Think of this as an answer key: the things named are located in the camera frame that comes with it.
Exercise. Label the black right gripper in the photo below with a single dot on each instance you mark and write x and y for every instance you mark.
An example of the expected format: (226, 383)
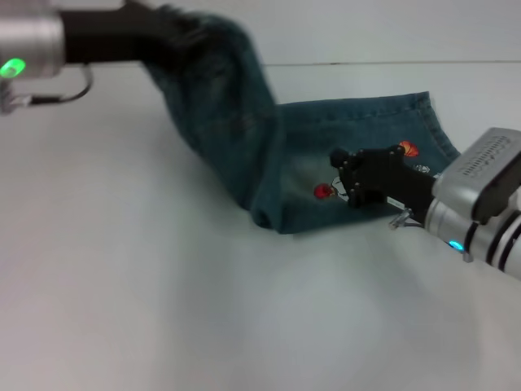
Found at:
(378, 175)

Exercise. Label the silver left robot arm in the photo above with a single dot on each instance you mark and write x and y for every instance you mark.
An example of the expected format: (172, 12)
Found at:
(28, 45)

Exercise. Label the blue denim shorts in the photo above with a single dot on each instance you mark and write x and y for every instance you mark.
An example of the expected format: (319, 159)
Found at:
(244, 122)

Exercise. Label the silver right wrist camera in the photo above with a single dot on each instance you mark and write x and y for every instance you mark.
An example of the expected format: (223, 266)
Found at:
(480, 171)

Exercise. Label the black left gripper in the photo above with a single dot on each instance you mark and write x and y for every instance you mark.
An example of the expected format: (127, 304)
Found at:
(114, 34)

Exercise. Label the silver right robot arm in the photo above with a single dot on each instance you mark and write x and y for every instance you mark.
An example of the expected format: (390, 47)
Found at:
(476, 240)

